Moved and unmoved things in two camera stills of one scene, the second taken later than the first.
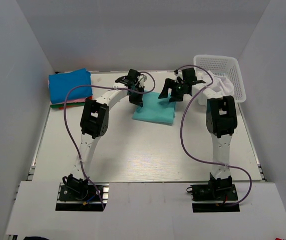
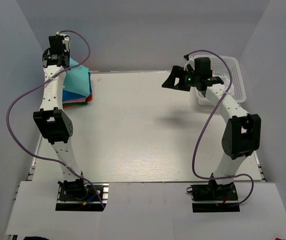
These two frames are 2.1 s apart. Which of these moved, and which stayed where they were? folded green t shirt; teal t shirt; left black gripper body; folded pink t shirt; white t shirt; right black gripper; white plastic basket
Moved: teal t shirt; left black gripper body; right black gripper
Stayed: folded pink t shirt; folded green t shirt; white t shirt; white plastic basket
